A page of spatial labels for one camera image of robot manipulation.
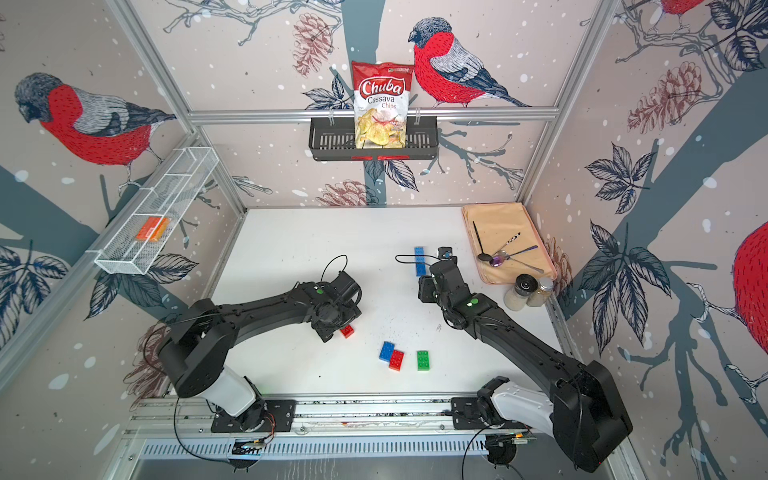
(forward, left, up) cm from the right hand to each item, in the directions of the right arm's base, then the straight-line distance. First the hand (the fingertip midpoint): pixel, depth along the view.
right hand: (426, 278), depth 85 cm
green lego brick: (-19, +1, -12) cm, 23 cm away
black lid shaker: (-2, -28, -6) cm, 29 cm away
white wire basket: (-6, +73, +19) cm, 75 cm away
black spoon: (+17, -22, -12) cm, 30 cm away
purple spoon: (+16, -28, -12) cm, 35 cm away
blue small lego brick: (-17, +11, -12) cm, 24 cm away
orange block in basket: (-1, +68, +20) cm, 71 cm away
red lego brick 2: (-20, +8, -12) cm, 24 cm away
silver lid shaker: (-1, -35, -7) cm, 35 cm away
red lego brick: (-12, +23, -12) cm, 29 cm away
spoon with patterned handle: (+26, -35, -13) cm, 45 cm away
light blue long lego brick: (+12, +1, -10) cm, 16 cm away
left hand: (-8, +20, -10) cm, 24 cm away
